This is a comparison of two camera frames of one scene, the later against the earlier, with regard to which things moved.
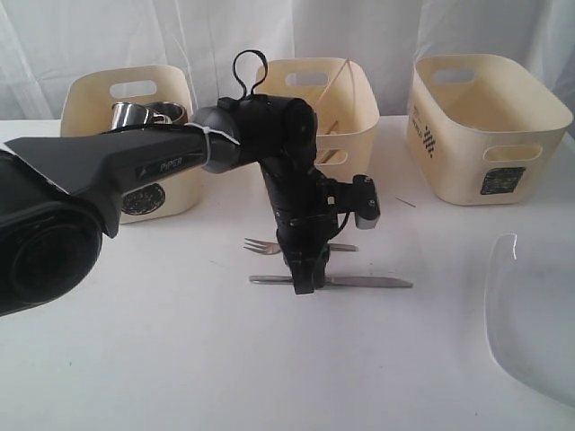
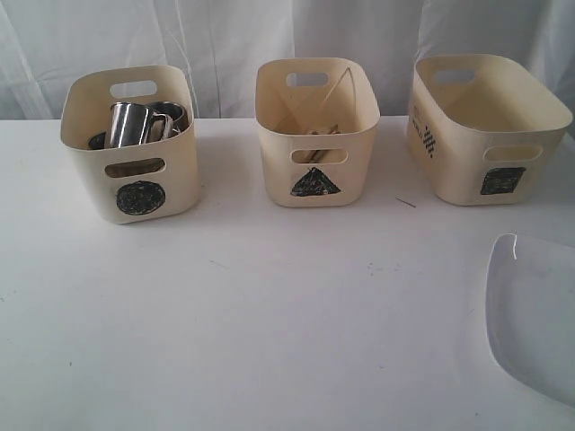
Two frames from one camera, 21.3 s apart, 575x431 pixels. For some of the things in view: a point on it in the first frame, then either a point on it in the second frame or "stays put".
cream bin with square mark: [487, 128] stays put
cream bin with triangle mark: [347, 109] stays put
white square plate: [529, 310] stays put
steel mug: [128, 114] stays put
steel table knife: [334, 279] → [317, 156]
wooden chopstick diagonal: [332, 81] → [331, 90]
